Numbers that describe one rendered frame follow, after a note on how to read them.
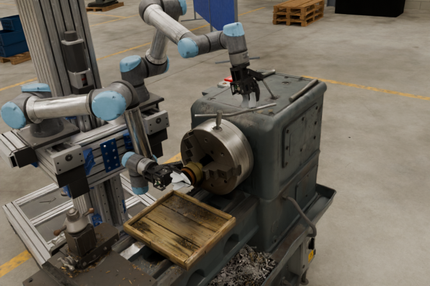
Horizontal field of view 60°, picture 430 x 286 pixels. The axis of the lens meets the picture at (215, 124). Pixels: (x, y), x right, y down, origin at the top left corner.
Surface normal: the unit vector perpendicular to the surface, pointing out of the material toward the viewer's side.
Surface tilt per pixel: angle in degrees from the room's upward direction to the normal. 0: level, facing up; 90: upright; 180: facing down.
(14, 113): 91
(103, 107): 89
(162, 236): 0
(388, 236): 0
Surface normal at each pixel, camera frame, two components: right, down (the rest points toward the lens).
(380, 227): -0.06, -0.89
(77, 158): 0.69, 0.29
